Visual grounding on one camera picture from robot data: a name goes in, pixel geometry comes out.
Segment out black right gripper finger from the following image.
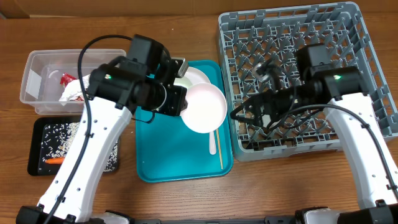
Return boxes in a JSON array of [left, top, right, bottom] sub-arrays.
[[231, 114, 264, 127], [230, 98, 258, 117]]

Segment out wooden chopstick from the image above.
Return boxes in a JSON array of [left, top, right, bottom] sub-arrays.
[[216, 129, 223, 170]]

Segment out grey dishwasher rack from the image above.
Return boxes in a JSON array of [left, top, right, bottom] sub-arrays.
[[218, 2, 397, 161]]

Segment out orange carrot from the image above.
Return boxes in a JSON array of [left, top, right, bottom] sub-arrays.
[[44, 157, 65, 165]]

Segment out white plastic fork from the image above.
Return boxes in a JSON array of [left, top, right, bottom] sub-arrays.
[[209, 132, 217, 155]]

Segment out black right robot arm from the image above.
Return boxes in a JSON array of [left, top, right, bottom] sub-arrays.
[[230, 44, 397, 223]]

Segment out pink bowl with food scraps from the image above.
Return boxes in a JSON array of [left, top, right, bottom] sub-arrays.
[[180, 83, 227, 133]]

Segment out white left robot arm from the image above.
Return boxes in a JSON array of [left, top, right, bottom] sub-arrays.
[[16, 55, 188, 223]]

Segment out black tray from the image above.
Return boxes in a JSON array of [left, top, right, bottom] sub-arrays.
[[27, 114, 121, 177]]

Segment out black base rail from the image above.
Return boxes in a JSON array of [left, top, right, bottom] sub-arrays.
[[131, 215, 303, 224]]

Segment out clear plastic waste bin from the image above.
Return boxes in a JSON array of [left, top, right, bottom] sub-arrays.
[[19, 49, 135, 115]]

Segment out white napkin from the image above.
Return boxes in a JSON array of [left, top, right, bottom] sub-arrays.
[[58, 77, 86, 103]]

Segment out teal serving tray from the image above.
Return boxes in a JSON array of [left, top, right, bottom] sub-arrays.
[[134, 60, 234, 184]]

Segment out large pink plate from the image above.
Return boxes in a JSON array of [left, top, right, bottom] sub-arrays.
[[184, 67, 211, 85]]

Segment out red wrapper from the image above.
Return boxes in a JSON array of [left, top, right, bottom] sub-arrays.
[[60, 73, 85, 102]]

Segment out spilled rice and nut scraps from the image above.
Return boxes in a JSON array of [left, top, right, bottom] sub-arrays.
[[42, 123, 119, 172]]

